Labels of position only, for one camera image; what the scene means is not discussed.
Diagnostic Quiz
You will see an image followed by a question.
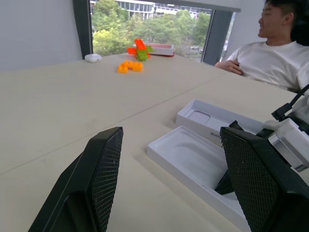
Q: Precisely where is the white smartphone box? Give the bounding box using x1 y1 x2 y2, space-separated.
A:
175 98 266 147

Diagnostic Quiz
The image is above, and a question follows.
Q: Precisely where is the green toy brick piece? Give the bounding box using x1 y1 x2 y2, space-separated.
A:
136 45 155 61

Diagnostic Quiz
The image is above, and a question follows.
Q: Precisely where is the phone box with orange print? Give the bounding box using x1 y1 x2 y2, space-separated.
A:
144 43 175 58

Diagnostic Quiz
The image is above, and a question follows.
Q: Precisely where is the white phone box base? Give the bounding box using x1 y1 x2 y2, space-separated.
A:
146 125 253 232

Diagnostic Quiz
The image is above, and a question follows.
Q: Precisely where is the yellow toy brick cluster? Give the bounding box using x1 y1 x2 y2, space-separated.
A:
117 60 144 74

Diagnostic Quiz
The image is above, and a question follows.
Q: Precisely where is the person's right hand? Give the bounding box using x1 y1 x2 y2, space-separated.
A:
230 61 245 76

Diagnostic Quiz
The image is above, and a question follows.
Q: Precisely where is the black office chair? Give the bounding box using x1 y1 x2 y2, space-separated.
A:
290 0 309 47

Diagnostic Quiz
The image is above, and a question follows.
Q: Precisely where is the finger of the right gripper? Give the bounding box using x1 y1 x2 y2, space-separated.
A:
214 169 236 196
228 120 245 132

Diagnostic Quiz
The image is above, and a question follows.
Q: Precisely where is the orange toy brick piece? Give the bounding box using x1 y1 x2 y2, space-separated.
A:
127 38 152 59

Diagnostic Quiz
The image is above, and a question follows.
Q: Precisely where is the white earbuds case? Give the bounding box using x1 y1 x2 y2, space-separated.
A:
84 53 102 64

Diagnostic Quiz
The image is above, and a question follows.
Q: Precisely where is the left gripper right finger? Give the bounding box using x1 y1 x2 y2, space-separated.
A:
220 127 309 232

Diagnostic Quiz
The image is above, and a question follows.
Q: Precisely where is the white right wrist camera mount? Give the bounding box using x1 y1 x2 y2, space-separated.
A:
264 117 309 173

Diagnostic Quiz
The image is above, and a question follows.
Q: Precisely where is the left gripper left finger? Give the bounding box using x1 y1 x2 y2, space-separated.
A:
28 126 124 232

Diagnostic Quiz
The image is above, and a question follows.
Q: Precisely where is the dark window frame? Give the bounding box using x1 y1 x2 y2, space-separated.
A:
73 0 242 66

